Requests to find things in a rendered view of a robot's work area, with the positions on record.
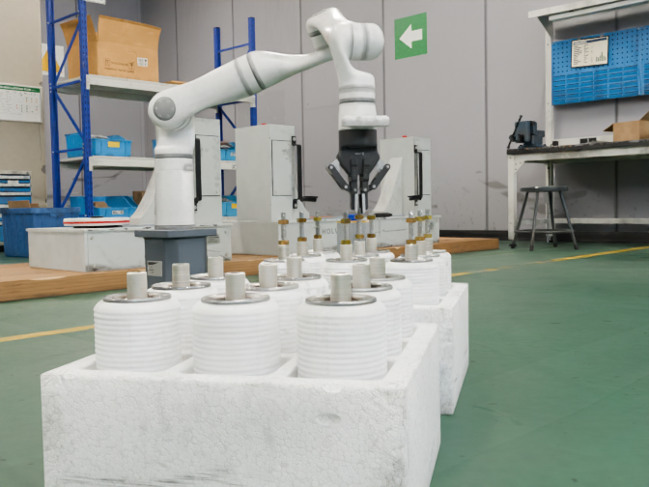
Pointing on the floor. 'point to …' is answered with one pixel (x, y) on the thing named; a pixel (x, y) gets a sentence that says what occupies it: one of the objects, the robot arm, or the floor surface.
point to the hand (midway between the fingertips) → (358, 203)
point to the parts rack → (85, 87)
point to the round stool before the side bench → (550, 215)
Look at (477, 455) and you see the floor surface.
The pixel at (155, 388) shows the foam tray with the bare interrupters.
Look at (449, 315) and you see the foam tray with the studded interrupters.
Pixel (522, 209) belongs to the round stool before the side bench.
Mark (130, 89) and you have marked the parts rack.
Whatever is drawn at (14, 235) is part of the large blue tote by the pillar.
